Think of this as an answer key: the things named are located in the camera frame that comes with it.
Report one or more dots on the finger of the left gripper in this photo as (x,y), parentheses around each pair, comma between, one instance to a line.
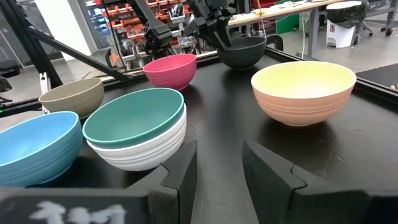
(214,37)
(227,34)

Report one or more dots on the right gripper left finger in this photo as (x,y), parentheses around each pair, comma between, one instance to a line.
(177,174)

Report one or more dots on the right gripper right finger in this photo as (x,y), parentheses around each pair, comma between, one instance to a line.
(273,186)

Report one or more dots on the black ribbed bowl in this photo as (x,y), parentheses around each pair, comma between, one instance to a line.
(245,53)

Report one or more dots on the white ribbed bowl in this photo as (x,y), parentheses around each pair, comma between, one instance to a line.
(146,152)

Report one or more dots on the magenta ribbed bowl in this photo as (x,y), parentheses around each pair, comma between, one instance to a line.
(171,73)

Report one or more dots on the teal ribbed bowl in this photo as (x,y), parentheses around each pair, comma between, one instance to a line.
(133,118)

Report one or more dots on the peach bowl with yellow inside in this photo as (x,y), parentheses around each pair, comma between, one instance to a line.
(304,87)

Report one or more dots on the beige ribbed bowl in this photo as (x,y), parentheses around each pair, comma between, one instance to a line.
(74,99)

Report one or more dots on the light blue ribbed bowl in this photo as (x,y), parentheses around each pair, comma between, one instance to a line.
(34,146)

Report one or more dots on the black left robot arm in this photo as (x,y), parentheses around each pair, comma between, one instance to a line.
(155,31)

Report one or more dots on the wooden desk with grey legs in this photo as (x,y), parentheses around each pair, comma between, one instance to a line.
(280,12)

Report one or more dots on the green container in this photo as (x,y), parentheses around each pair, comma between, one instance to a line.
(287,23)

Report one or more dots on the white bin with black bag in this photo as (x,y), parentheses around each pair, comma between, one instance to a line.
(342,28)

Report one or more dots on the dark chair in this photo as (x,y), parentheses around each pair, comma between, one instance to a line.
(7,68)

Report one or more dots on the black arched frame post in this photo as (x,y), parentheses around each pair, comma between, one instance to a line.
(275,36)

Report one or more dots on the black diagonal frame brace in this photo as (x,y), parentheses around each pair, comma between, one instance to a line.
(77,55)

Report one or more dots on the silver metal bracket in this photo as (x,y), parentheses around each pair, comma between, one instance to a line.
(44,87)

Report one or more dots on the black frame upright post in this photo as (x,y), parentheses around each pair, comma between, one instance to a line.
(31,40)

